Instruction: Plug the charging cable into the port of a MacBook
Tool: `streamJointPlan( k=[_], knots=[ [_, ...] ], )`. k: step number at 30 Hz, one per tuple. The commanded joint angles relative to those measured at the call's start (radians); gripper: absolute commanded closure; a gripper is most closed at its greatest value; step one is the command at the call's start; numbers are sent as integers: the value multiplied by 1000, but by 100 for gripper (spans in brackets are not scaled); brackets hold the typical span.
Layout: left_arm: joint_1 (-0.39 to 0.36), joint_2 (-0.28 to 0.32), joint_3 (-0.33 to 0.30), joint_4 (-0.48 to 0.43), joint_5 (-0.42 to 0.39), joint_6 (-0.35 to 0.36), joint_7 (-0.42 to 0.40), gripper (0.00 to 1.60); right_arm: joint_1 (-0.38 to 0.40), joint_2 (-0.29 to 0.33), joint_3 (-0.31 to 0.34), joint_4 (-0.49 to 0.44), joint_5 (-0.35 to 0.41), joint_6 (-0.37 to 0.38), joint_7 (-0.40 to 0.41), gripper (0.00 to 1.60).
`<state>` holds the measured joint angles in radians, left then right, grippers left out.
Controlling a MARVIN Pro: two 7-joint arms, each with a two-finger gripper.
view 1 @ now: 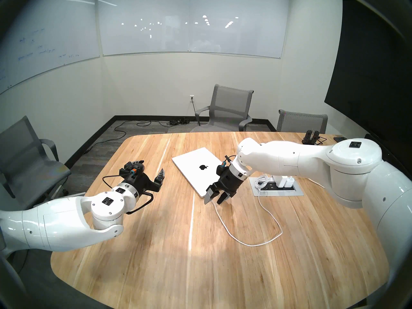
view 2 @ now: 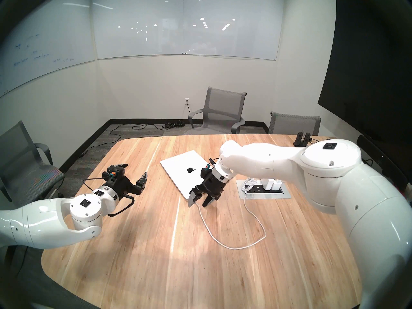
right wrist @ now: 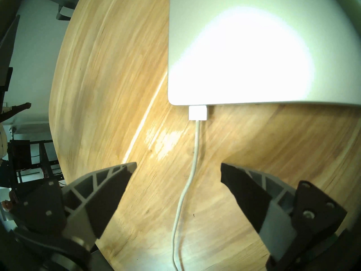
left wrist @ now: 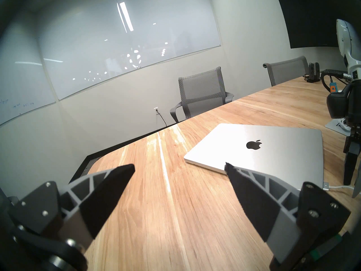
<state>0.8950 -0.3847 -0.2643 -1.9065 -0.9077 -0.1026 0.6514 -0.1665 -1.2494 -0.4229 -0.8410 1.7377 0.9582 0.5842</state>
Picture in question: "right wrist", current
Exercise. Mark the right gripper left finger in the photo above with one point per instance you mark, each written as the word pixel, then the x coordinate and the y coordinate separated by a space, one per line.
pixel 93 202

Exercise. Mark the grey metal cabinet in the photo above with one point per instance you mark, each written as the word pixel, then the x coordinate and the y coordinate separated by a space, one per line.
pixel 31 128

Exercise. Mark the dark grey slanted panel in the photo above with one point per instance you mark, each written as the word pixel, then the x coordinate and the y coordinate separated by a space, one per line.
pixel 7 53

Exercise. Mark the black equipment rack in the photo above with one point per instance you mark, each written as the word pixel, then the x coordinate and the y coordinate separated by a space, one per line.
pixel 21 153

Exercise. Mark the silver closed MacBook laptop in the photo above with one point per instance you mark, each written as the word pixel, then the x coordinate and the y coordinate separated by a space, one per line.
pixel 253 53

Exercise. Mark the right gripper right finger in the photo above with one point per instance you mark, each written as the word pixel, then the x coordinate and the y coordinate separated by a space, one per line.
pixel 251 200

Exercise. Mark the brown trouser leg with shoe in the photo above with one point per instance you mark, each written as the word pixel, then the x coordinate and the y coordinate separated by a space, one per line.
pixel 17 107

